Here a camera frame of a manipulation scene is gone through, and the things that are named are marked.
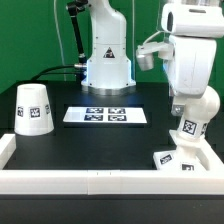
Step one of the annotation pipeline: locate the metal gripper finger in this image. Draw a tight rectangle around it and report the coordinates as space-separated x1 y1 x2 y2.
171 96 186 116

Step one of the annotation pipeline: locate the white marker tag plate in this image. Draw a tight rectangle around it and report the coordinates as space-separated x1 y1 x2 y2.
63 107 147 124

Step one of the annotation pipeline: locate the white lamp base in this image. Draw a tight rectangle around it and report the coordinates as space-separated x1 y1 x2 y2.
153 129 209 172

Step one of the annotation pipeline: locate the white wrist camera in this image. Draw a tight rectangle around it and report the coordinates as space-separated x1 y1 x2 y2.
136 42 174 71

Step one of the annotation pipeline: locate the black cable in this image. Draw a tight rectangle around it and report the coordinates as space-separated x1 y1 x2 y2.
29 63 88 84

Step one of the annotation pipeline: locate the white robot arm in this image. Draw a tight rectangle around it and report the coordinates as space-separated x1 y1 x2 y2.
82 0 224 116

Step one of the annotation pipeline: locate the white U-shaped frame wall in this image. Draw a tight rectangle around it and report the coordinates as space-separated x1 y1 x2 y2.
0 134 224 195

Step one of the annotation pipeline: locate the white hanging cable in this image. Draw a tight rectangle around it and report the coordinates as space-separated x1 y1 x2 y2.
53 0 68 83

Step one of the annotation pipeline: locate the white lamp shade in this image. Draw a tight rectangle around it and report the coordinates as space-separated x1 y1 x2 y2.
14 83 54 136

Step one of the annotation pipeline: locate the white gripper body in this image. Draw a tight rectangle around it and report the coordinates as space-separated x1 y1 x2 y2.
165 35 216 98

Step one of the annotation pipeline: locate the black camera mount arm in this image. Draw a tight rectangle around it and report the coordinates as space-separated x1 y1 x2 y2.
66 0 88 64

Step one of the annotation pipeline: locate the white lamp bulb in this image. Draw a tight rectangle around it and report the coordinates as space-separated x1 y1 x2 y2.
178 86 220 141

